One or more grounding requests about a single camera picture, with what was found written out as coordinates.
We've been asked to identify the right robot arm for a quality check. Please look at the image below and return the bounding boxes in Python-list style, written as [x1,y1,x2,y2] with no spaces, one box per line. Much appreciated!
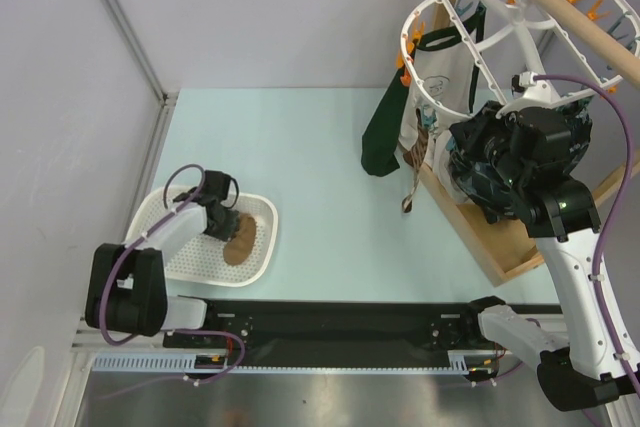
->
[450,101,639,412]

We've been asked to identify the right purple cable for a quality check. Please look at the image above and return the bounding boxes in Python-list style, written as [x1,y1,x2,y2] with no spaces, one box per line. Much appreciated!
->
[532,74,640,427]

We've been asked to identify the brown socks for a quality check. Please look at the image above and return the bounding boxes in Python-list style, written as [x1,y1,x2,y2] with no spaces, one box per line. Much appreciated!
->
[223,213,257,266]

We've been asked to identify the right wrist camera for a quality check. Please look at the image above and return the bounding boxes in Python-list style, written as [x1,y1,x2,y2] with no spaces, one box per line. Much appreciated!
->
[496,71,560,118]

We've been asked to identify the white round clip hanger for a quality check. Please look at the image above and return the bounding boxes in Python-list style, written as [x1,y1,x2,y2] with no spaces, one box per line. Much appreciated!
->
[400,0,639,122]

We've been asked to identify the white perforated laundry basket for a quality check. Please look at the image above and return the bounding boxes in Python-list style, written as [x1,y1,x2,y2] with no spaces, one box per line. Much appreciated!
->
[143,193,278,287]

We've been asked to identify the aluminium corner profile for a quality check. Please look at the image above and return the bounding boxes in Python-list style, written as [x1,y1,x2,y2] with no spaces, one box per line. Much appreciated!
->
[100,0,177,106]

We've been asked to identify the brown striped sock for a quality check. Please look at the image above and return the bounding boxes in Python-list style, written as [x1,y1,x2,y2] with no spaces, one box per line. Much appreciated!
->
[402,116,435,214]

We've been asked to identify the orange clothespin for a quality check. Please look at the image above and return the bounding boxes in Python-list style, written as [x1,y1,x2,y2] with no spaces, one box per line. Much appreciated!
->
[395,52,414,87]

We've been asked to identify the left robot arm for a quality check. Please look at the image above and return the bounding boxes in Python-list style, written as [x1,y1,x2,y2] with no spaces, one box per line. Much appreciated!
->
[84,164,240,347]

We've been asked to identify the teal clothespin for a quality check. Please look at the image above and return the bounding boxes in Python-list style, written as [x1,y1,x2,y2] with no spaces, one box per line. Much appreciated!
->
[416,106,439,137]

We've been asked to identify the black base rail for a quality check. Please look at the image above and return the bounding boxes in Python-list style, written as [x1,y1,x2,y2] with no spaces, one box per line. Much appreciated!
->
[163,300,502,369]

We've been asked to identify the white printed t-shirt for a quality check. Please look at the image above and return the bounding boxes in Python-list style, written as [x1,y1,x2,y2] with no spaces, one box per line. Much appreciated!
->
[399,29,475,204]

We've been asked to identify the white cable duct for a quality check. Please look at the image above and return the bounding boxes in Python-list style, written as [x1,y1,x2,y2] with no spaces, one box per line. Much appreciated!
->
[92,351,501,376]

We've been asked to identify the wooden rack frame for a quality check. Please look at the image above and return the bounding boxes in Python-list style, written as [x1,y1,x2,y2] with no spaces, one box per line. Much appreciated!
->
[420,0,618,286]

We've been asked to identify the dark green sleeve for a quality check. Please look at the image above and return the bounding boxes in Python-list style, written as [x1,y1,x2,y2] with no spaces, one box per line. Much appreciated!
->
[361,68,409,177]

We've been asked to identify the wooden rod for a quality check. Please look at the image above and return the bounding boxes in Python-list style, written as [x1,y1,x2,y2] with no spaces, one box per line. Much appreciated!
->
[533,0,639,89]

